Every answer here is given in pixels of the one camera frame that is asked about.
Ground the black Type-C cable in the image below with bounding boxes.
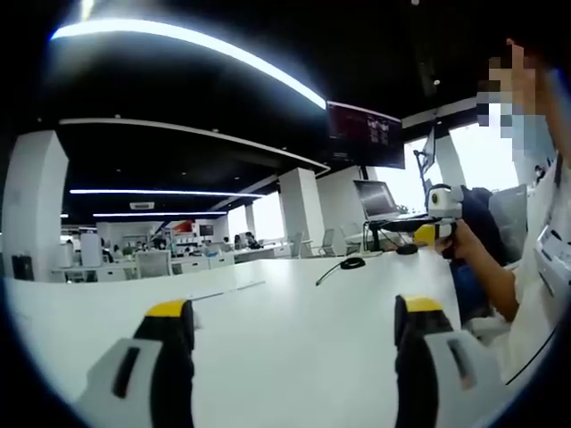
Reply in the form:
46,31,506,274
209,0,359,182
315,256,368,287

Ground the hanging dark monitor screen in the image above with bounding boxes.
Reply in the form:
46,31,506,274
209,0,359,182
326,100,407,171

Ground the person's blue trouser leg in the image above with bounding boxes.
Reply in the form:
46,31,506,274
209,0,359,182
449,262,497,329

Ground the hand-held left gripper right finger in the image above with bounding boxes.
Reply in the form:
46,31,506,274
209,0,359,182
393,293,515,428

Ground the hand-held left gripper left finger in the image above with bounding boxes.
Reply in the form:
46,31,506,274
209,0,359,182
73,299,198,428

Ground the long ceiling light strip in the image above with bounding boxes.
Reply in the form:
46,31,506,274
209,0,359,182
50,19,328,111

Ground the white background desk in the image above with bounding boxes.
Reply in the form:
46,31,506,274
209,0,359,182
50,261,137,284

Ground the thin ceiling light strip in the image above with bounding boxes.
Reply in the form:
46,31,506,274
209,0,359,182
92,210,228,219
69,188,265,198

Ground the silver laptop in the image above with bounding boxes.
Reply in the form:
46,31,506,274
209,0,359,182
352,179,403,221

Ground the grey mesh office chair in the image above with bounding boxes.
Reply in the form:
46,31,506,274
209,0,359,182
487,184,530,268

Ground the white worn chest device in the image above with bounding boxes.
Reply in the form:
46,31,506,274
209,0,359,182
534,224,571,298

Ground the person's right hand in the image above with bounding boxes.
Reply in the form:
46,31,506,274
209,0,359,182
434,221,482,263

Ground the black laptop stand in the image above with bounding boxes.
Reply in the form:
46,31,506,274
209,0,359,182
363,217,432,252

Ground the white office chair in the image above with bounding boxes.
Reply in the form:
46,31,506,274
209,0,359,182
135,249,173,280

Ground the black box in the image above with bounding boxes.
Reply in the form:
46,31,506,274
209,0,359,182
11,254,36,283

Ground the dark jacket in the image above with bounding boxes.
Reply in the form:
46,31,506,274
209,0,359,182
458,185,510,268

